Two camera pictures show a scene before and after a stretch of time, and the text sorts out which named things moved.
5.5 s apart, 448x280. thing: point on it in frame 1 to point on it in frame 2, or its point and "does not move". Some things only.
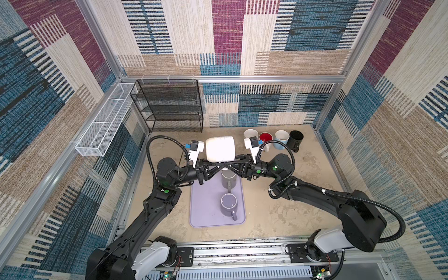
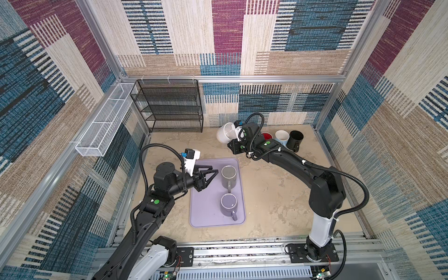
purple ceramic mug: (228, 203) does not move
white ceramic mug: (266, 137) does not move
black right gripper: (248, 168) to (234, 149)
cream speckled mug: (220, 149) to (226, 133)
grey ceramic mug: (228, 178) does not move
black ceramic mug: (295, 139) does not move
